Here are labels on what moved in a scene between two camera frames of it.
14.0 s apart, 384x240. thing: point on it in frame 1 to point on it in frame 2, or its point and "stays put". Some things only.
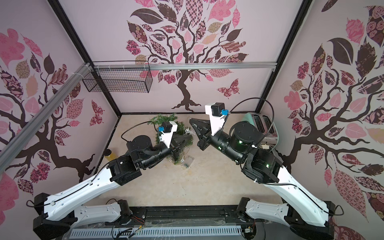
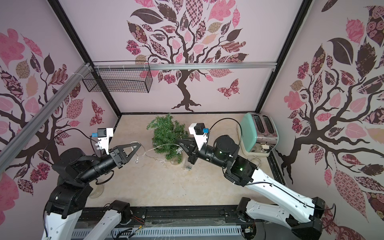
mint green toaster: x=266 y=123 stays put
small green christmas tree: x=157 y=121 stays put
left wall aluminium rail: x=42 y=113 stays put
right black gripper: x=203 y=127 to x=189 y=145
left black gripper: x=180 y=139 to x=124 y=158
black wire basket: x=119 y=76 stays put
